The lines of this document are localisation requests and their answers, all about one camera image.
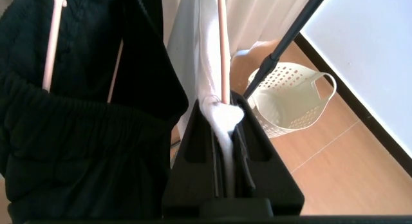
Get pink clothes hanger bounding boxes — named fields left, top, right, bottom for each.
left=217, top=0, right=231, bottom=105
left=41, top=0, right=125, bottom=103

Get black shorts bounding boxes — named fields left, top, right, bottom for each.
left=0, top=0, right=189, bottom=220

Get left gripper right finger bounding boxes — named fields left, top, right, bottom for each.
left=230, top=90, right=305, bottom=216

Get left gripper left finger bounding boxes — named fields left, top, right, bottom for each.
left=162, top=100, right=228, bottom=218

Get white laundry basket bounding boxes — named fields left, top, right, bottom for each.
left=247, top=62, right=337, bottom=138

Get white garment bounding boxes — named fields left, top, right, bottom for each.
left=166, top=0, right=245, bottom=199

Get beige curtain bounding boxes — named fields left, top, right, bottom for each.
left=160, top=0, right=315, bottom=57

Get black clothes rack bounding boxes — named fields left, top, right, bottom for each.
left=243, top=0, right=331, bottom=100

